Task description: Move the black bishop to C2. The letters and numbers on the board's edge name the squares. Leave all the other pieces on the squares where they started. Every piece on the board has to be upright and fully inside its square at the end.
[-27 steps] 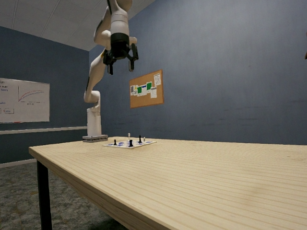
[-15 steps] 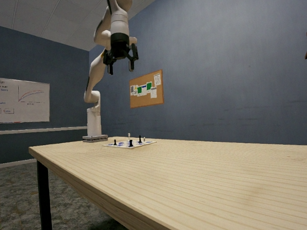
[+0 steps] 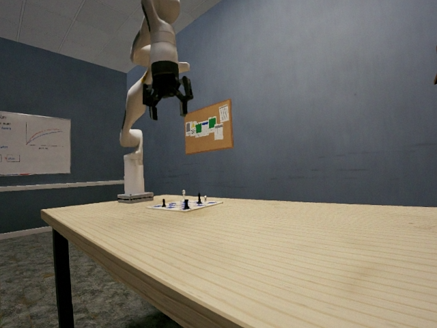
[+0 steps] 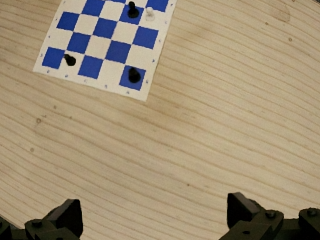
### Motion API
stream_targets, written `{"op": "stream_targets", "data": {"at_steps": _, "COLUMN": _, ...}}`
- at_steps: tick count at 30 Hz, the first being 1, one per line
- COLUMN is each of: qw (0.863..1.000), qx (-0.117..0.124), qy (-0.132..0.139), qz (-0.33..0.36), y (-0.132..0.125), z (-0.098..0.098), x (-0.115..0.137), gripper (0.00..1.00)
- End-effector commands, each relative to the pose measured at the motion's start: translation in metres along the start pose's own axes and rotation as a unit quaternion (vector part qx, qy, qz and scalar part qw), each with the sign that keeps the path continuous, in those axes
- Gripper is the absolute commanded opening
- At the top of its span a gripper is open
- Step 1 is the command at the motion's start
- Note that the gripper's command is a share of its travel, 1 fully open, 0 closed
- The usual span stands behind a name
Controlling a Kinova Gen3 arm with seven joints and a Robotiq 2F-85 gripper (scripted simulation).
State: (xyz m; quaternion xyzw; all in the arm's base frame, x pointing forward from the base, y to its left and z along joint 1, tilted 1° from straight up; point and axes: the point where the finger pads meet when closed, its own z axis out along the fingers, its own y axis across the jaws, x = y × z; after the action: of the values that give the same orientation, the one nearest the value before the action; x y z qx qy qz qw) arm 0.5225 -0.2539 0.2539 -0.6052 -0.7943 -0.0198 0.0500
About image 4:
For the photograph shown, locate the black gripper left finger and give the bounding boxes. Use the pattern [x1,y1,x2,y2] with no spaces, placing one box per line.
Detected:
[0,199,83,240]

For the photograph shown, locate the blue and white chessboard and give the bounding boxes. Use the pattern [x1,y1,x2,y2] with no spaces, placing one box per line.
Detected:
[33,0,177,102]

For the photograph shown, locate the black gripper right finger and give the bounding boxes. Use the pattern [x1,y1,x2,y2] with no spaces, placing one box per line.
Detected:
[219,192,320,240]

